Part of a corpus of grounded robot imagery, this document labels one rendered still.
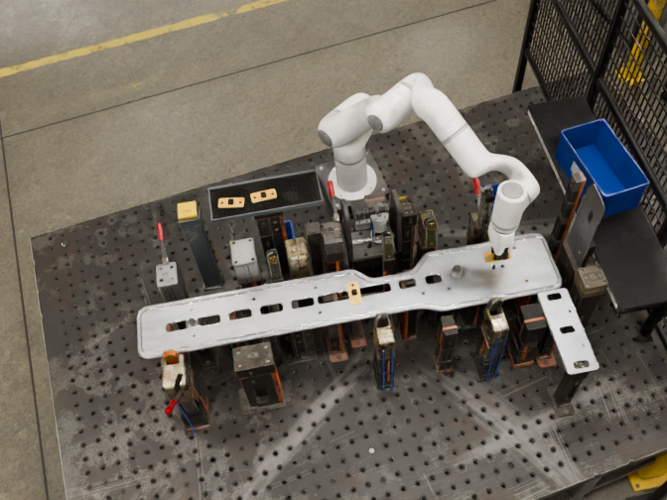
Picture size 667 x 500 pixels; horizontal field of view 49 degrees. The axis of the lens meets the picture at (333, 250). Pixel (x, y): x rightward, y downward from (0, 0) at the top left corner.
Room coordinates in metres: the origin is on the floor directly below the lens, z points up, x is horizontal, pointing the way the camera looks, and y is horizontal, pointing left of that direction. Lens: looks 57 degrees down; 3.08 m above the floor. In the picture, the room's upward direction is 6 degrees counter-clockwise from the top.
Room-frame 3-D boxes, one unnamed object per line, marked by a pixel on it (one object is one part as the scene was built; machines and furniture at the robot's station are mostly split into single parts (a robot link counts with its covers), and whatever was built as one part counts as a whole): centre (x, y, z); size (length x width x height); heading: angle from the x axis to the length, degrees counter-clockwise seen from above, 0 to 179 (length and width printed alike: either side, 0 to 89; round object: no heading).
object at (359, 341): (1.22, -0.05, 0.84); 0.13 x 0.05 x 0.29; 6
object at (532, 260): (1.19, -0.04, 1.00); 1.38 x 0.22 x 0.02; 96
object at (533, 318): (1.07, -0.61, 0.84); 0.11 x 0.10 x 0.28; 6
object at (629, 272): (1.49, -0.93, 1.01); 0.90 x 0.22 x 0.03; 6
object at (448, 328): (1.06, -0.34, 0.84); 0.11 x 0.08 x 0.29; 6
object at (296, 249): (1.34, 0.12, 0.89); 0.13 x 0.11 x 0.38; 6
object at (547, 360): (1.06, -0.69, 0.84); 0.11 x 0.06 x 0.29; 6
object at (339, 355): (1.19, 0.03, 0.84); 0.17 x 0.06 x 0.29; 6
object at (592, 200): (1.26, -0.78, 1.17); 0.12 x 0.01 x 0.34; 6
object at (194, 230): (1.49, 0.47, 0.92); 0.08 x 0.08 x 0.44; 6
